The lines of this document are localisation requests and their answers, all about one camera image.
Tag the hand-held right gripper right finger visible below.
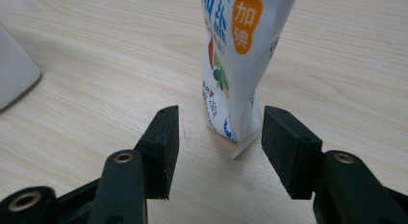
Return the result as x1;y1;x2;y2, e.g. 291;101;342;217
261;105;408;224

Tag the white and blue salt bag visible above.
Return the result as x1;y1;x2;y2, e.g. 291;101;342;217
198;0;300;161

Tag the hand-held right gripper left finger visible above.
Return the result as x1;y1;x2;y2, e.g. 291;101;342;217
88;104;181;224

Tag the clear jar with white lid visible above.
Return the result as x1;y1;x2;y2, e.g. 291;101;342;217
0;23;43;113

